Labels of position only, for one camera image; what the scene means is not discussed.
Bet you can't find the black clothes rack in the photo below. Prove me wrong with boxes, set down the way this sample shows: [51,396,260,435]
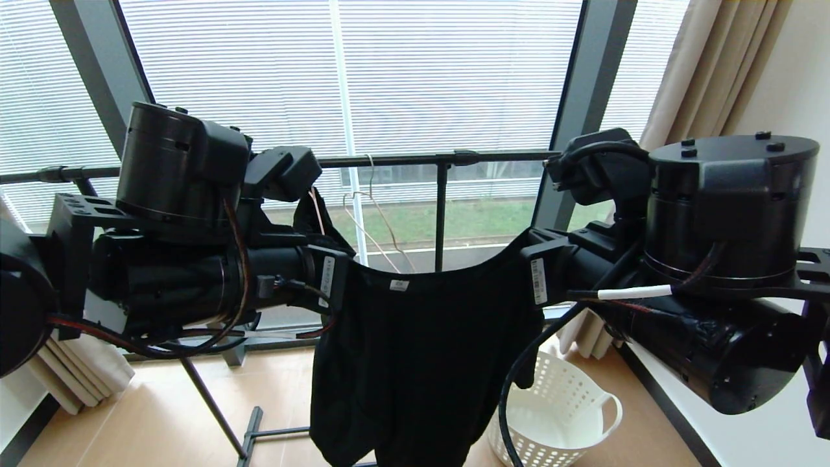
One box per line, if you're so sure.
[0,149,565,467]

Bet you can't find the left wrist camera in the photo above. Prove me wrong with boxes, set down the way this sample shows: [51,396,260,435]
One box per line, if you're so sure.
[241,146,323,244]

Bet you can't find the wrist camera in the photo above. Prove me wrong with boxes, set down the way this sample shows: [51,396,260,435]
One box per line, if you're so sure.
[241,146,323,244]
[543,128,652,224]

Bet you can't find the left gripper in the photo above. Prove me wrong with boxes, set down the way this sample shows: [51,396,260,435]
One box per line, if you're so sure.
[97,230,351,335]

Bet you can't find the black T-shirt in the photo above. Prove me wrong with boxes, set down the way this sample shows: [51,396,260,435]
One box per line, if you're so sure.
[310,227,547,467]

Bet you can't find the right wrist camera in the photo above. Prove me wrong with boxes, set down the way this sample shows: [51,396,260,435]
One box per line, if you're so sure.
[543,128,652,224]

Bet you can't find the white laundry basket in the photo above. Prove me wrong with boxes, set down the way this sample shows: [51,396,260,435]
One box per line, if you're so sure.
[486,350,623,467]

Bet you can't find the pink clothes hanger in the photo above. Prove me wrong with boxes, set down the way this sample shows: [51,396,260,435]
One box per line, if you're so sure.
[309,187,326,235]
[342,154,417,274]

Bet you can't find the window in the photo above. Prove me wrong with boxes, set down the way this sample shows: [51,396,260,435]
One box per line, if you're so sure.
[0,0,691,364]

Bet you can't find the beige curtain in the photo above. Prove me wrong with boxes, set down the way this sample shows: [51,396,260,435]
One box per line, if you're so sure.
[556,0,793,361]
[0,195,137,416]

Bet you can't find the black shorts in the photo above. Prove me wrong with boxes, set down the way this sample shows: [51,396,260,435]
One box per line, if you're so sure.
[293,187,356,257]

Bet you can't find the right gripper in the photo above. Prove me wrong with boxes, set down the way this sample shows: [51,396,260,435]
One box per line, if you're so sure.
[522,224,811,416]

